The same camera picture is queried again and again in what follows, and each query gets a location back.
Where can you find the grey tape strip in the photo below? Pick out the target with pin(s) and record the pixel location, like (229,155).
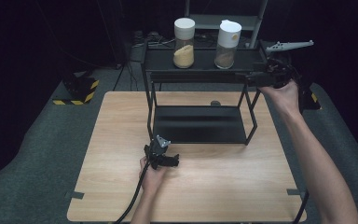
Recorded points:
(295,192)
(74,195)

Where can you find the yellow black striped stand base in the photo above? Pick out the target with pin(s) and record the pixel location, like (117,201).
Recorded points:
(80,91)
(310,99)

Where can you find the grey metal frame stand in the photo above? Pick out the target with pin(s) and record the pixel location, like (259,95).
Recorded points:
(205,21)

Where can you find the small dark round object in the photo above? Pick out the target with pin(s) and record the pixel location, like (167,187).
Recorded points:
(215,103)

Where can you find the black metal two-tier rack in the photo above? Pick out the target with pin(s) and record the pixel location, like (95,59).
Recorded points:
(199,124)

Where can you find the glass jar with brown powder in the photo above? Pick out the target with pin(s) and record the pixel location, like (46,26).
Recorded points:
(227,46)

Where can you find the person's left hand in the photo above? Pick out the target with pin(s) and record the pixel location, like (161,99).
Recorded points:
(154,180)

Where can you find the person's right hand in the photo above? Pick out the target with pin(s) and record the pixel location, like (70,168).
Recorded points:
(282,95)

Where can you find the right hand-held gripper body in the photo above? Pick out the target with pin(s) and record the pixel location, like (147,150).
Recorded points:
(279,67)

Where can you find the glass jar with yellow powder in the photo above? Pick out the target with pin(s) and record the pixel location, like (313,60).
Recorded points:
(184,46)

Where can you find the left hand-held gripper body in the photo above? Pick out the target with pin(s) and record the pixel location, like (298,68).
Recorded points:
(157,151)

